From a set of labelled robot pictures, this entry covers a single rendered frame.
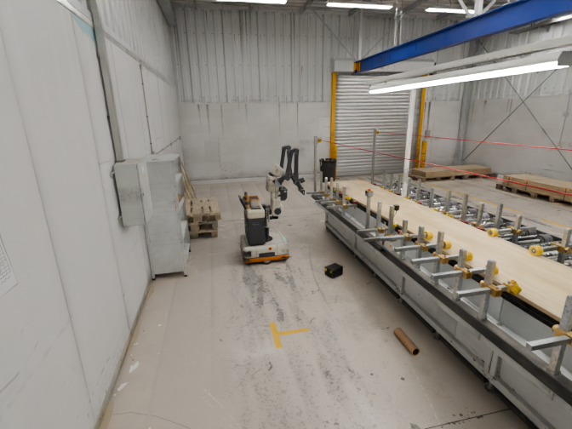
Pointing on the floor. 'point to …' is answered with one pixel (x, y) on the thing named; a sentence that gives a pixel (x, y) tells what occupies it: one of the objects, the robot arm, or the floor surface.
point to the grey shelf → (167, 215)
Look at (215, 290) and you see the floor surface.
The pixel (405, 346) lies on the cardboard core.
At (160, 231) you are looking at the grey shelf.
